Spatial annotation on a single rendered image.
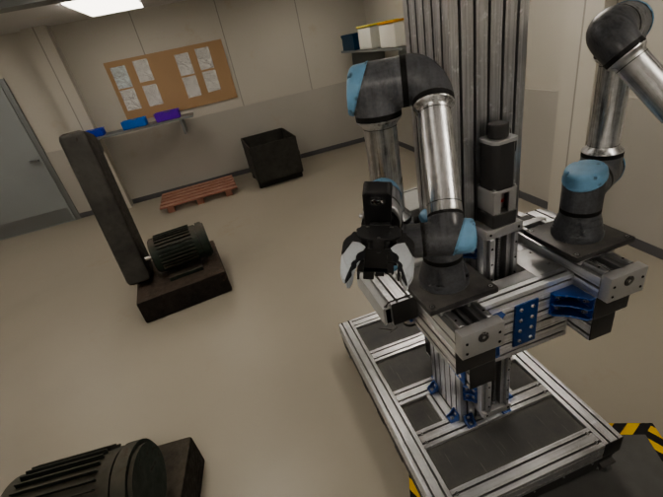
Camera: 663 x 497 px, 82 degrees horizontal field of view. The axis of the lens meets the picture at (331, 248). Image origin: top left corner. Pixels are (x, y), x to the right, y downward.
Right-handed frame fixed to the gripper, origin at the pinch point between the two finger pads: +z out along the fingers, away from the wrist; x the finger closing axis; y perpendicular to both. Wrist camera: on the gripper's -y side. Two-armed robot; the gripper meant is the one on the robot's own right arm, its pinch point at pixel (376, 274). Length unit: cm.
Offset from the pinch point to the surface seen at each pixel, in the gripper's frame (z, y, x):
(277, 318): -181, 171, 85
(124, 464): -27, 113, 97
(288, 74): -634, 41, 174
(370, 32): -524, -17, 31
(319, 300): -201, 167, 55
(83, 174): -218, 64, 243
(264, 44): -623, -4, 205
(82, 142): -226, 41, 241
